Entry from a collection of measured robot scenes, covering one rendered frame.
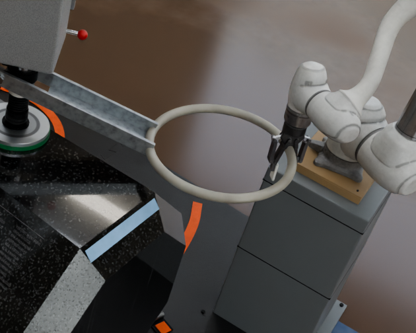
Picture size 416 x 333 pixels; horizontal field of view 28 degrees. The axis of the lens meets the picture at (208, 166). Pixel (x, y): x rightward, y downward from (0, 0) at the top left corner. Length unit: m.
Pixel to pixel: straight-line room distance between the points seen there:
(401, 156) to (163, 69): 2.31
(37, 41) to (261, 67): 2.88
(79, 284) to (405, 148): 1.12
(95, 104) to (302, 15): 3.39
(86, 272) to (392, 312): 1.83
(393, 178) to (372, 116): 0.23
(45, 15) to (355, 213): 1.25
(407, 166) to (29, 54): 1.24
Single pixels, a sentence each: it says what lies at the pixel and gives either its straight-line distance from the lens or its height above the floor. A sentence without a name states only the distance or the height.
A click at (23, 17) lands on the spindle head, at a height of 1.34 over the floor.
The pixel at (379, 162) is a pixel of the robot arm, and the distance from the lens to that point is 2.78.
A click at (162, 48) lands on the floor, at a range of 4.97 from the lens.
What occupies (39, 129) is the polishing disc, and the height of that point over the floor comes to 0.90.
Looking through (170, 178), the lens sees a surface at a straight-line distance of 2.47.
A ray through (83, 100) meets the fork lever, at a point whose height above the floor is 1.01.
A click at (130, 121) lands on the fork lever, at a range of 2.65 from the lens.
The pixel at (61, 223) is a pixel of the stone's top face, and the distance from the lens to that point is 2.38.
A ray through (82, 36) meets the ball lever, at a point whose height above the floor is 1.23.
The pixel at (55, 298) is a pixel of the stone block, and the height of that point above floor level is 0.75.
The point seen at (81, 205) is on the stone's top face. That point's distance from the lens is 2.45.
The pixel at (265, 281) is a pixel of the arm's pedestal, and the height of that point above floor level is 0.31.
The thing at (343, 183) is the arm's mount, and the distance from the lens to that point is 2.93.
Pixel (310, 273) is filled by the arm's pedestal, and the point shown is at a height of 0.46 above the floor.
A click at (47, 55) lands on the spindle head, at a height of 1.24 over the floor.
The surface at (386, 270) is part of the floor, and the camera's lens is 4.00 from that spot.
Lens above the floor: 2.51
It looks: 37 degrees down
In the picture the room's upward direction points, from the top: 18 degrees clockwise
